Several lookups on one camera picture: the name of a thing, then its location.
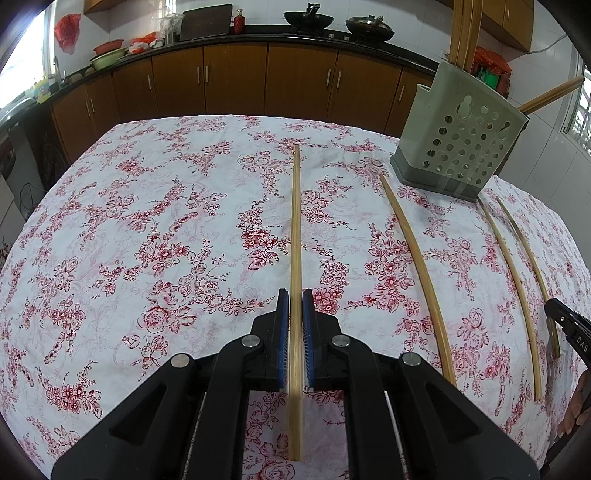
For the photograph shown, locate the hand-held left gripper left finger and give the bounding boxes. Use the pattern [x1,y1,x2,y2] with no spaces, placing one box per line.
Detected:
[51,288,291,480]

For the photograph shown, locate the green basin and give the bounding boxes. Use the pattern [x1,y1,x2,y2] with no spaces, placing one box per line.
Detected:
[89,47,128,72]

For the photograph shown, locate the barred window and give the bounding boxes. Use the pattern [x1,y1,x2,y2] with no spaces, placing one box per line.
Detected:
[560,41,591,154]

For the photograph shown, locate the sliding window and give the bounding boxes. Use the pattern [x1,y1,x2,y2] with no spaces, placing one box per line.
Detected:
[0,9,52,86]

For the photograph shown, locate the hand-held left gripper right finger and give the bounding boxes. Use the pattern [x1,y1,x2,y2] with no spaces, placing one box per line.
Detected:
[301,288,541,480]

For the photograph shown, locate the pink floral tablecloth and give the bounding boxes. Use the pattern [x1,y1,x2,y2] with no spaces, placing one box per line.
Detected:
[0,115,591,480]

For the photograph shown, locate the wooden base cabinets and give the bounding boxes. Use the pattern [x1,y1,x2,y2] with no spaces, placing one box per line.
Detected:
[48,41,435,165]

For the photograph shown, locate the black wok with lid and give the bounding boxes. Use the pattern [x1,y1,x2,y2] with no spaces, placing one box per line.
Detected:
[345,15,396,44]

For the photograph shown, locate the person's right hand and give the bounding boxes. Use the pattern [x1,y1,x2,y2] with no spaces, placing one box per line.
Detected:
[558,371,591,438]

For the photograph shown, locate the orange plastic bag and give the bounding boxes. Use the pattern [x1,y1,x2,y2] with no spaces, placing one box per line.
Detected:
[128,32,163,55]

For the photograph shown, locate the red crumpled plastic bag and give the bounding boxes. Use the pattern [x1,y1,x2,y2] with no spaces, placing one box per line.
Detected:
[474,45,513,75]

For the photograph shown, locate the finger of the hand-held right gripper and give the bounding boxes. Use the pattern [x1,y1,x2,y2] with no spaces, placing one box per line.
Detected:
[545,298,584,334]

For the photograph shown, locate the black open wok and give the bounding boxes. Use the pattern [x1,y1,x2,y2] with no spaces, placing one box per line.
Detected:
[283,2,335,33]

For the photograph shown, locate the dark cutting board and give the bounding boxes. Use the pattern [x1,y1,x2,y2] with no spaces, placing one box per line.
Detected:
[179,4,233,42]

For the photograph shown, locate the black kitchen countertop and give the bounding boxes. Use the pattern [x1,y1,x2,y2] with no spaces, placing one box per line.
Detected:
[0,25,439,136]

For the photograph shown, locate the red hanging plastic bag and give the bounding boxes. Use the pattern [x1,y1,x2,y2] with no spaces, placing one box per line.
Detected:
[54,13,82,55]

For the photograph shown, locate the green perforated chopstick holder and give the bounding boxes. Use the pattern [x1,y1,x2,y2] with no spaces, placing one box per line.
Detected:
[389,60,530,202]

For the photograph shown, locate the clear plastic bag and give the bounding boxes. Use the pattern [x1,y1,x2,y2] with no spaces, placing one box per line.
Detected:
[159,12,186,45]

